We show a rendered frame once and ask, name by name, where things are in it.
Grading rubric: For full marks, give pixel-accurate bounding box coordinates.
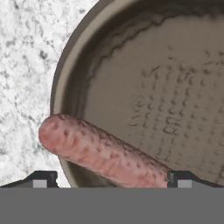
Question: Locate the beige grey bowl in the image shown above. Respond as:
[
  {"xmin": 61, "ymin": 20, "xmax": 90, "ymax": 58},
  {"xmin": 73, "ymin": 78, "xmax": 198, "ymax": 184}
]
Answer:
[{"xmin": 49, "ymin": 0, "xmax": 224, "ymax": 189}]

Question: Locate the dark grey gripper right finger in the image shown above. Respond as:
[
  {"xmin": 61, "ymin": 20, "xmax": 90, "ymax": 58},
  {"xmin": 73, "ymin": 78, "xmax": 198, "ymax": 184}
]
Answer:
[{"xmin": 167, "ymin": 170, "xmax": 224, "ymax": 189}]

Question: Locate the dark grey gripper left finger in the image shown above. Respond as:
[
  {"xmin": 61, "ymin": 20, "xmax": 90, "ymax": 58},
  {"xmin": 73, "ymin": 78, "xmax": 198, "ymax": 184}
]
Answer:
[{"xmin": 0, "ymin": 170, "xmax": 59, "ymax": 189}]

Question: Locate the pink sausage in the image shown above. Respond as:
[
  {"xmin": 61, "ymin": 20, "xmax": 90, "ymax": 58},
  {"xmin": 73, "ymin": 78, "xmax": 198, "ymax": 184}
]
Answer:
[{"xmin": 38, "ymin": 113, "xmax": 172, "ymax": 189}]

